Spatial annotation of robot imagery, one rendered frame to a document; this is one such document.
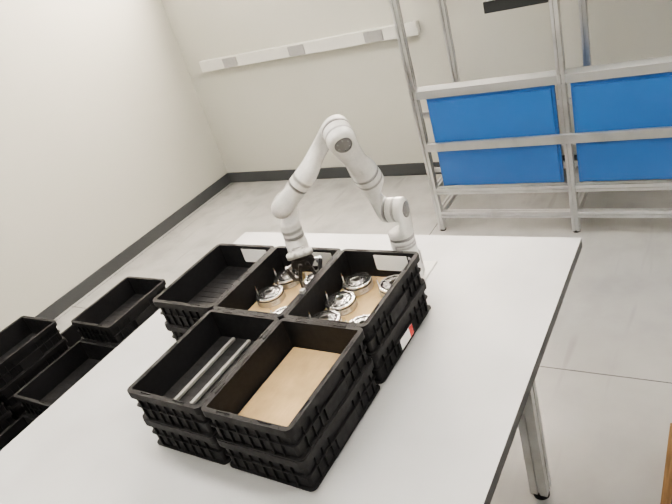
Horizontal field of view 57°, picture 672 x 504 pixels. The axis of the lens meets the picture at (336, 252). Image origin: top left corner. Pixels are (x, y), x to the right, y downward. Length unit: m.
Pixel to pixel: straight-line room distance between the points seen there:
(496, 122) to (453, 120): 0.25
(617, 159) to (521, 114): 0.55
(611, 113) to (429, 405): 2.13
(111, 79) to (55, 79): 0.48
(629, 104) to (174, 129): 3.69
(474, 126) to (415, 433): 2.30
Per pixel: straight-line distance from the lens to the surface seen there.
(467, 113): 3.66
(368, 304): 2.02
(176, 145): 5.65
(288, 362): 1.89
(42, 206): 4.84
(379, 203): 2.16
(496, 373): 1.85
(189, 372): 2.04
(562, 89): 3.49
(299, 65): 5.13
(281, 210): 2.01
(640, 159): 3.58
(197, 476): 1.88
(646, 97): 3.45
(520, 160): 3.69
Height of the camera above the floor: 1.93
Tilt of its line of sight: 28 degrees down
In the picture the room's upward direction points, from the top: 17 degrees counter-clockwise
